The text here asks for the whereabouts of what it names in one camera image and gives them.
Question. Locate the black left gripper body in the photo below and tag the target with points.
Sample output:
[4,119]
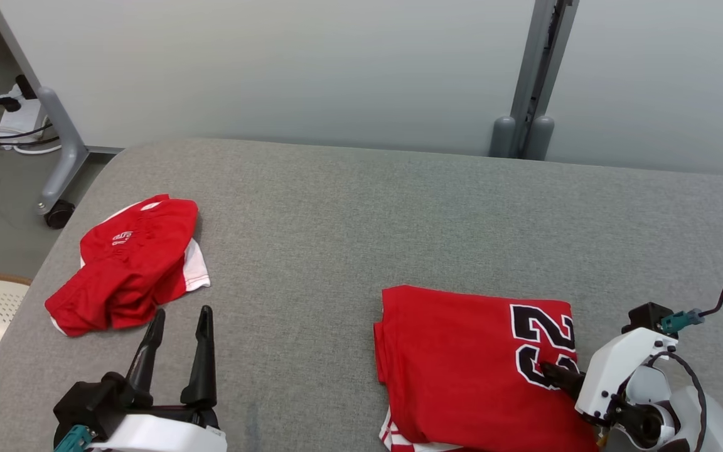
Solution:
[173,412]

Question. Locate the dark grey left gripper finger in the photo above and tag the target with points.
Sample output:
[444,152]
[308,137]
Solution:
[203,370]
[146,367]

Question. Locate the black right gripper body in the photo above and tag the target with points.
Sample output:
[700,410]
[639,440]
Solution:
[647,427]

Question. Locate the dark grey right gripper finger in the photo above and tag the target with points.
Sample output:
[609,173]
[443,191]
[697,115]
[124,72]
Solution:
[562,378]

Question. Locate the red jersey with black number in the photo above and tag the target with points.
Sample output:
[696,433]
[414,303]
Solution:
[449,364]

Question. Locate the black caster wheel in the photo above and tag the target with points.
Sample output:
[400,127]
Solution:
[59,215]

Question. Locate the grey partition leg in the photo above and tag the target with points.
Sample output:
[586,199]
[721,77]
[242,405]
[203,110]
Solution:
[69,150]

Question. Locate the white power strip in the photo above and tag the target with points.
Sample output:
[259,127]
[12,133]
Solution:
[22,119]

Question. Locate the black power plug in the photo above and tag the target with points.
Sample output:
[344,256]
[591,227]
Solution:
[25,86]

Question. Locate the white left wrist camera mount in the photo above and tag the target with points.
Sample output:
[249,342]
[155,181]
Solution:
[160,436]

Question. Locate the teal left camera connector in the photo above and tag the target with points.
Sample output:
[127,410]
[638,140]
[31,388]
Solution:
[71,439]

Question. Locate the teal camera connector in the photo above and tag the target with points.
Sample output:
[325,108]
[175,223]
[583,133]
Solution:
[678,321]
[71,439]

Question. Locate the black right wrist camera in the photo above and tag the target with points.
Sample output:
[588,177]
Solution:
[647,316]

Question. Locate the teal right camera connector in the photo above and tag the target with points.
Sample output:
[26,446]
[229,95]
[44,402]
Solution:
[678,321]

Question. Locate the grey cylindrical post foot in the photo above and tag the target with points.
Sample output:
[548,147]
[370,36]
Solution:
[503,138]
[540,139]

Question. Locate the grey metal partition post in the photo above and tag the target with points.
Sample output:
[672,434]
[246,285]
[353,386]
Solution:
[534,63]

